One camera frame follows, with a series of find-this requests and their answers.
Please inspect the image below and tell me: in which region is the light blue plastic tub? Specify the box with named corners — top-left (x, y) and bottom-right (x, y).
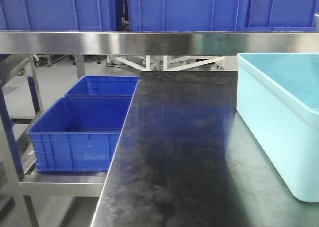
top-left (236, 53), bottom-right (319, 203)

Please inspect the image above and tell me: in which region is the blue bin shelf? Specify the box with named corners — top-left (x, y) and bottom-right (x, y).
top-left (27, 98), bottom-right (132, 172)
top-left (64, 75), bottom-right (139, 98)

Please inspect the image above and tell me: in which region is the large blue crate on rack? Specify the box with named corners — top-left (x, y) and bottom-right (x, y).
top-left (0, 0), bottom-right (123, 31)

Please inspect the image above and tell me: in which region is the steel work table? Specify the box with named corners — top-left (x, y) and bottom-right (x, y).
top-left (91, 72), bottom-right (319, 227)

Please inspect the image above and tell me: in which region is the far blue bin lower shelf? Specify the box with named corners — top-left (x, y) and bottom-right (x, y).
top-left (64, 75), bottom-right (139, 98)

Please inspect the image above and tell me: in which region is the near blue bin lower shelf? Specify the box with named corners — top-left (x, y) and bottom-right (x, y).
top-left (27, 98), bottom-right (132, 172)

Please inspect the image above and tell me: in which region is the stainless steel rack frame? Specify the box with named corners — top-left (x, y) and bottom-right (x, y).
top-left (0, 31), bottom-right (319, 227)

